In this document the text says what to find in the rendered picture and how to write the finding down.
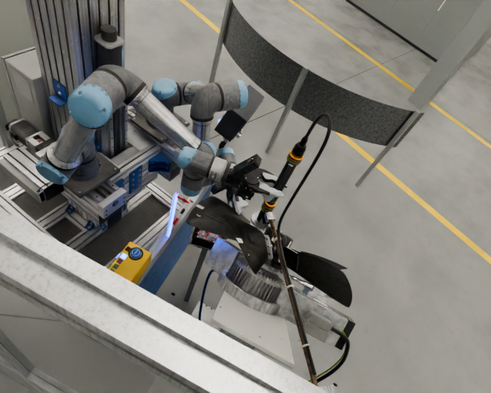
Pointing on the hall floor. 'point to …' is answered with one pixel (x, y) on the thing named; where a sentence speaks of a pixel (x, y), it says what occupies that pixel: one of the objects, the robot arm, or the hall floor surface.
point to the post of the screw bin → (196, 274)
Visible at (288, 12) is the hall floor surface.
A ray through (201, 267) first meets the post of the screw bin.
